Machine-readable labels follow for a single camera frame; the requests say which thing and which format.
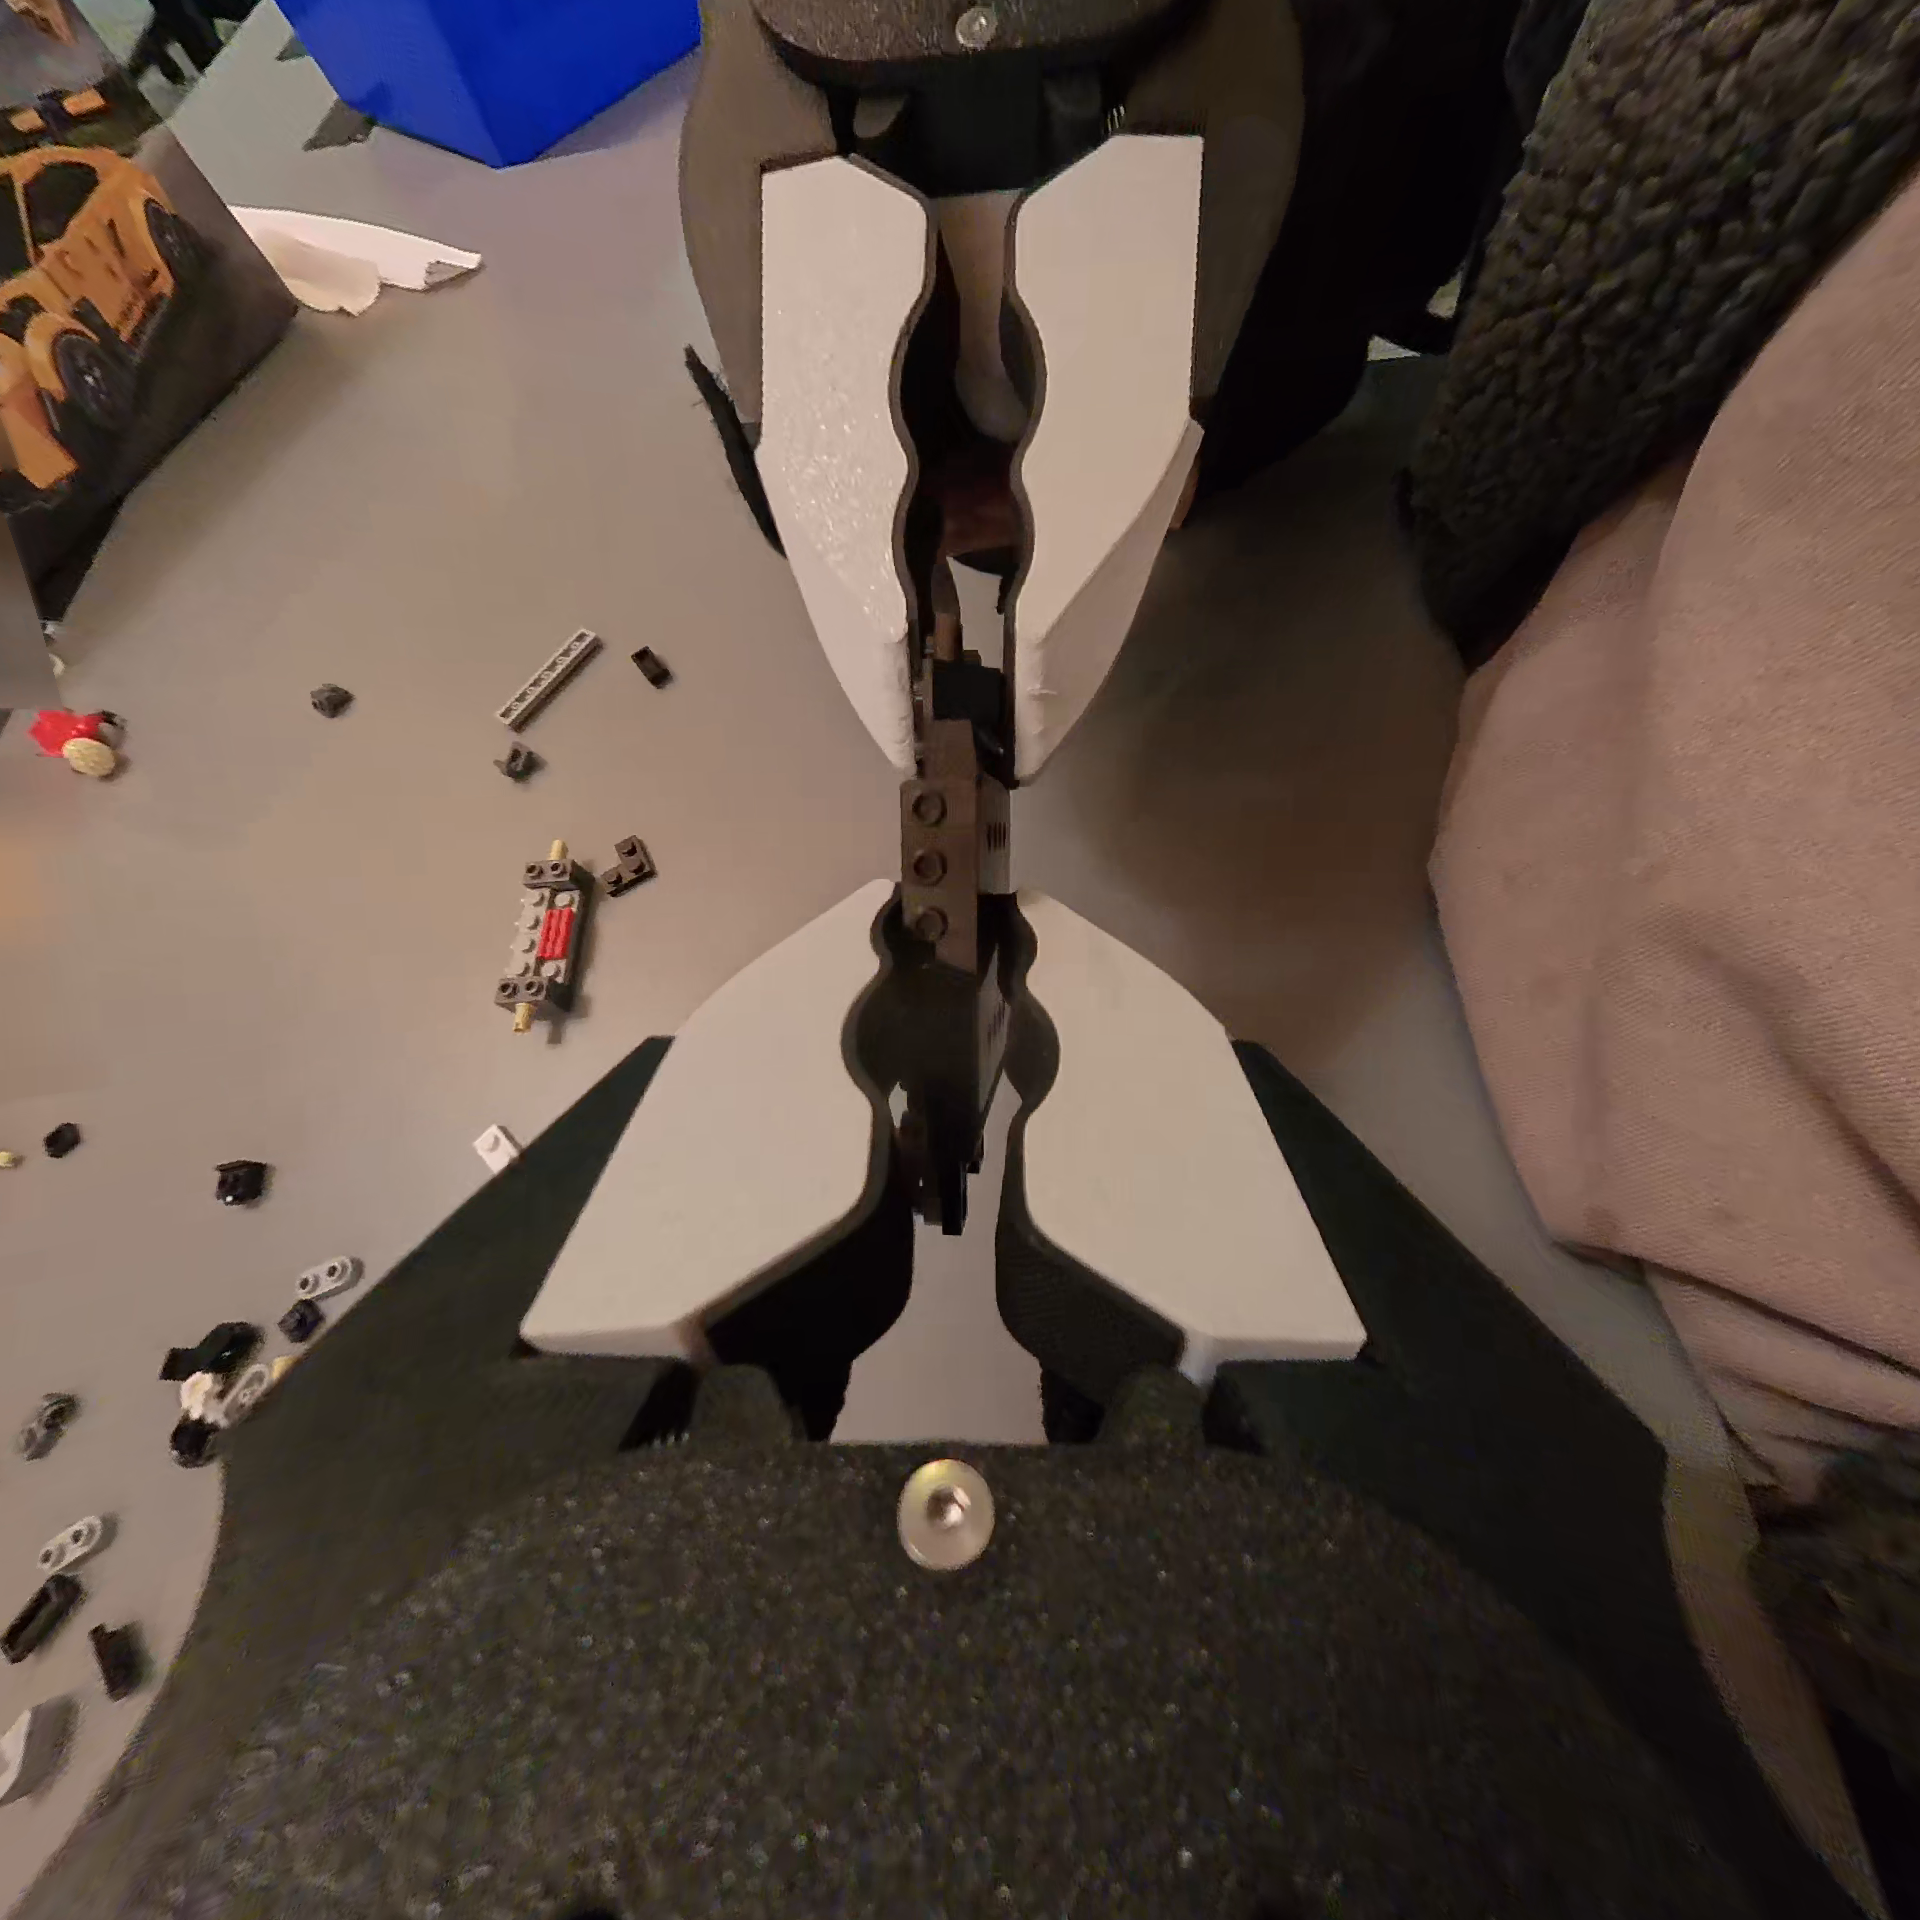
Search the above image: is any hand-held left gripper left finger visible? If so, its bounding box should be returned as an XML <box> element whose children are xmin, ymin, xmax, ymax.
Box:
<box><xmin>517</xmin><ymin>874</ymin><xmax>916</xmax><ymax>1365</ymax></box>

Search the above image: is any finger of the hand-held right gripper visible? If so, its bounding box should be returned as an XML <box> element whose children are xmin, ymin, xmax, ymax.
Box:
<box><xmin>1002</xmin><ymin>130</ymin><xmax>1212</xmax><ymax>794</ymax></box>
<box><xmin>756</xmin><ymin>154</ymin><xmax>944</xmax><ymax>774</ymax></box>

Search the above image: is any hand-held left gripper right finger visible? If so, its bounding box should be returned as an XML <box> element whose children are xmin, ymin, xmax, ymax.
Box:
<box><xmin>997</xmin><ymin>889</ymin><xmax>1369</xmax><ymax>1395</ymax></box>

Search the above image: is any grey toy axle assembly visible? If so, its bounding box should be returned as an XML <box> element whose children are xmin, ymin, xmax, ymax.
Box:
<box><xmin>493</xmin><ymin>834</ymin><xmax>599</xmax><ymax>1036</ymax></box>

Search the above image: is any black toy car chassis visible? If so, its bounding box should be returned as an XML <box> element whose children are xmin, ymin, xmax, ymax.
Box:
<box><xmin>897</xmin><ymin>597</ymin><xmax>1015</xmax><ymax>1239</ymax></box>

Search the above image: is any person's right forearm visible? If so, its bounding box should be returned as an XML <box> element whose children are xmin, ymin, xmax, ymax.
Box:
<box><xmin>1216</xmin><ymin>0</ymin><xmax>1596</xmax><ymax>498</ymax></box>

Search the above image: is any grey desk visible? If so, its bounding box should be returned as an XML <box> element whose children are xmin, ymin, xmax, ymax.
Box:
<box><xmin>0</xmin><ymin>0</ymin><xmax>1743</xmax><ymax>1876</ymax></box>

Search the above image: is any blue plastic bin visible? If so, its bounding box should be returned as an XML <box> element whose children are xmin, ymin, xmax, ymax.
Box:
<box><xmin>272</xmin><ymin>0</ymin><xmax>703</xmax><ymax>174</ymax></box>

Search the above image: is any long grey toy plate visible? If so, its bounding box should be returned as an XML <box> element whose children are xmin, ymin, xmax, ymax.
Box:
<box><xmin>500</xmin><ymin>627</ymin><xmax>604</xmax><ymax>727</ymax></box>

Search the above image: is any white paper bag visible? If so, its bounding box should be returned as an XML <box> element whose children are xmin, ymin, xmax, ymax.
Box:
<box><xmin>230</xmin><ymin>204</ymin><xmax>487</xmax><ymax>322</ymax></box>

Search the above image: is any pile of small toy bricks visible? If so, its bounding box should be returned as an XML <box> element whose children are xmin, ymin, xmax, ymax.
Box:
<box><xmin>0</xmin><ymin>1249</ymin><xmax>367</xmax><ymax>1807</ymax></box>

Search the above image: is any beige sweatshirt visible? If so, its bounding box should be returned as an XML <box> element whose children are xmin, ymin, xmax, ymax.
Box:
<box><xmin>1421</xmin><ymin>196</ymin><xmax>1920</xmax><ymax>1516</ymax></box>

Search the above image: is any toy car box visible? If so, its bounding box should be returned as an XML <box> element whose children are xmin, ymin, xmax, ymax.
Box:
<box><xmin>0</xmin><ymin>0</ymin><xmax>304</xmax><ymax>633</ymax></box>

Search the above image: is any red and tan toy piece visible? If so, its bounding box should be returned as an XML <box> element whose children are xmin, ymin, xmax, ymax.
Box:
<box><xmin>30</xmin><ymin>704</ymin><xmax>131</xmax><ymax>783</ymax></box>

